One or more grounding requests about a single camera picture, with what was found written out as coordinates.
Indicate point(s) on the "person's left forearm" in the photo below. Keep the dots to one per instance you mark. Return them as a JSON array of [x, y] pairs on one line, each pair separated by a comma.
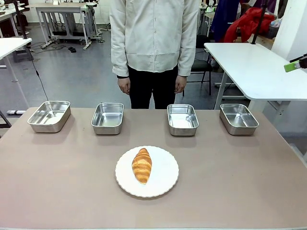
[[188, 52]]

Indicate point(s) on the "person's right forearm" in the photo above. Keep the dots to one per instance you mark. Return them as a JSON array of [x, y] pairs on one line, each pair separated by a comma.
[[118, 52]]

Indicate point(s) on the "rectangular steel container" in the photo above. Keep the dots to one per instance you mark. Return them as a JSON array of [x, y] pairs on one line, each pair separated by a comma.
[[182, 119], [238, 118], [108, 118], [49, 116]]

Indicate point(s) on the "golden croissant bread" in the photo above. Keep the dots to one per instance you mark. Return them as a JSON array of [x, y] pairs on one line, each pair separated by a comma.
[[142, 165]]

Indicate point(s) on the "person's left hand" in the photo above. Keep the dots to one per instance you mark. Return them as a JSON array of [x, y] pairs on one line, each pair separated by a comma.
[[180, 84]]

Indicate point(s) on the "person's right hand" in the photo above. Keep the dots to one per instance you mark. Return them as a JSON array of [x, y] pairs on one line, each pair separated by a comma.
[[124, 85]]

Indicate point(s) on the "large white side table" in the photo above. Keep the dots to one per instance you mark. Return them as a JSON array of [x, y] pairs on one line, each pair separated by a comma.
[[254, 69]]

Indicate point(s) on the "red cloth heap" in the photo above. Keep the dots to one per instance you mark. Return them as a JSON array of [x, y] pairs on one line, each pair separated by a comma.
[[247, 25]]

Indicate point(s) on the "blue hanging garment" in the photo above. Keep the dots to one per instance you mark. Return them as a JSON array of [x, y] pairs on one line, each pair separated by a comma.
[[224, 18]]

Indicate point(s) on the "black folding chair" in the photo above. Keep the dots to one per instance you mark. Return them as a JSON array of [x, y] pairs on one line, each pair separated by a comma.
[[200, 67]]

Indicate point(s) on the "person's black trousers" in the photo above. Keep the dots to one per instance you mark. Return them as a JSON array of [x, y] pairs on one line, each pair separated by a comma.
[[153, 88]]

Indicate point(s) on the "person's cream shirt torso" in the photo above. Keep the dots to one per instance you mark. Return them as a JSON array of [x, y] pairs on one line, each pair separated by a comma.
[[153, 33]]

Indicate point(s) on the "white scalloped plate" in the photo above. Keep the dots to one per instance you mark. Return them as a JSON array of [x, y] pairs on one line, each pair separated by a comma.
[[163, 175]]

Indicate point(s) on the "grey workbench table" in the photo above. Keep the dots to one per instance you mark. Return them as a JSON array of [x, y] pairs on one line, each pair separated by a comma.
[[67, 16]]

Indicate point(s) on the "white power strip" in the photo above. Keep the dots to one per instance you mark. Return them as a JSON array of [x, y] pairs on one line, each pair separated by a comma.
[[46, 44]]

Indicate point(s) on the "small white side table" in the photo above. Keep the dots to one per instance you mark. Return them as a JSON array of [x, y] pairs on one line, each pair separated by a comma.
[[10, 46]]

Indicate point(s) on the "black camera stand pole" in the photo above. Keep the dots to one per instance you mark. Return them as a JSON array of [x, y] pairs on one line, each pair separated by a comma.
[[258, 22]]

